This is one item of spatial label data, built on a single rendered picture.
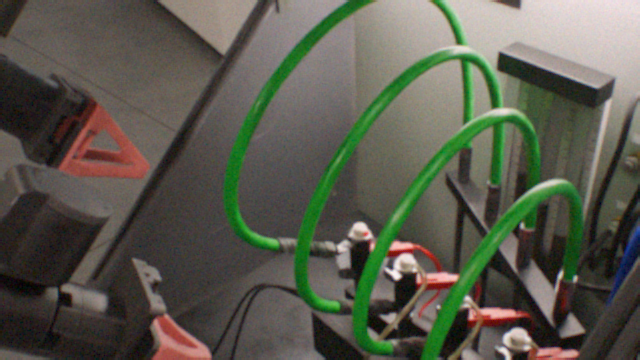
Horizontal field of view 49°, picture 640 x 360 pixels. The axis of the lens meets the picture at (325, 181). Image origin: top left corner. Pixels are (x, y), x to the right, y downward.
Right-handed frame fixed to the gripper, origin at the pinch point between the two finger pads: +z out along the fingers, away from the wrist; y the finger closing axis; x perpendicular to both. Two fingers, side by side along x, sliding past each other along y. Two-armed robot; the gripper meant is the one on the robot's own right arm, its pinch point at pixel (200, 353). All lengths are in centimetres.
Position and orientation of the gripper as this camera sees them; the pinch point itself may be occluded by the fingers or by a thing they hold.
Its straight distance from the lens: 62.7
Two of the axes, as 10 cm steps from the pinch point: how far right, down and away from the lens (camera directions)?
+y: 5.9, -7.9, -1.9
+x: -4.5, -5.1, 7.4
